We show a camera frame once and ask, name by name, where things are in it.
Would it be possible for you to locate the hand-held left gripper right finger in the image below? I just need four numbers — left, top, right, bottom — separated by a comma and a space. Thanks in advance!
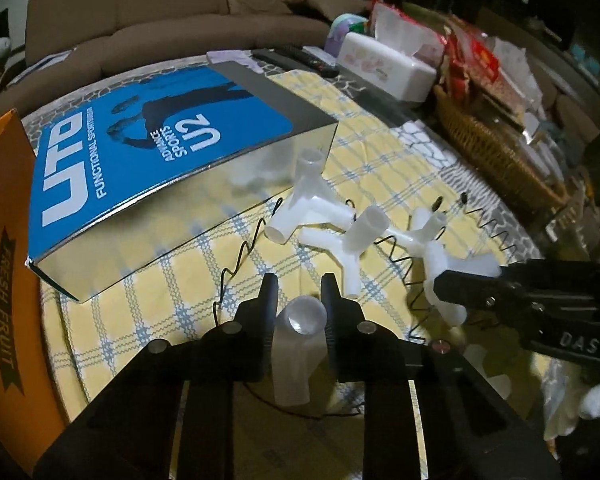
320, 272, 563, 480

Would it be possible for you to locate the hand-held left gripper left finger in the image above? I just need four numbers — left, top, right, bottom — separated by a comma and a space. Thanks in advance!
32, 272, 281, 480

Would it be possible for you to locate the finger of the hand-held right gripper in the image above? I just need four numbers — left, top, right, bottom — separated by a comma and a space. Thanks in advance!
500, 259, 600, 291
432, 267, 541, 333

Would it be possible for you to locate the white three-way pipe fitting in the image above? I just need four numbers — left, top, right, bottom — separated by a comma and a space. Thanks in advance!
422, 240, 501, 328
271, 296, 328, 407

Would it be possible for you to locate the black wire spring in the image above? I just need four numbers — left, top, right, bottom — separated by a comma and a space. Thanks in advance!
212, 192, 518, 418

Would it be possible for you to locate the pile of white pipe connectors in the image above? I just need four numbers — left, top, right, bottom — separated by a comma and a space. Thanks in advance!
264, 149, 513, 401

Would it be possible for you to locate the blue printed silver box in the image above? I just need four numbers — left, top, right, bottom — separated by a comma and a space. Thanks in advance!
25, 61, 340, 303

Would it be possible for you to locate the orange cardboard box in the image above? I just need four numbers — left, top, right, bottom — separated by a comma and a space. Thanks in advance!
0, 108, 71, 461

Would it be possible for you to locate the yellow checked tablecloth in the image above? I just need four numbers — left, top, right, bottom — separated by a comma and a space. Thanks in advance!
40, 67, 543, 431

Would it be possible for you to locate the wicker basket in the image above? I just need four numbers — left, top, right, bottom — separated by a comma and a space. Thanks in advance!
432, 85, 568, 211

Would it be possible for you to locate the white tissue box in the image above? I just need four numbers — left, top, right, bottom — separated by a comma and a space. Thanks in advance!
339, 31, 438, 102

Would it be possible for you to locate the black remote control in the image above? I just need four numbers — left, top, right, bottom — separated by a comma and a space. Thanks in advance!
279, 45, 341, 77
252, 49, 306, 71

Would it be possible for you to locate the pale flat pad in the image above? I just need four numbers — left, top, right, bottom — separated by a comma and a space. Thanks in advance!
207, 50, 266, 73

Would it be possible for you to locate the red and white plastic bag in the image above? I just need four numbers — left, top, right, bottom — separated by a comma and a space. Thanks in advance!
370, 2, 446, 61

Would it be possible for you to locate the purple and green round container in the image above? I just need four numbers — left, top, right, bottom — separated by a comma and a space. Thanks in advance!
328, 14, 368, 53

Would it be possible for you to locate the brown sofa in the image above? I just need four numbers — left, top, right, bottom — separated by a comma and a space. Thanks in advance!
0, 0, 333, 111

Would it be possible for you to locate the white paper sheet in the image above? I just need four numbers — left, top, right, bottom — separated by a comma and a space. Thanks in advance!
17, 50, 76, 81

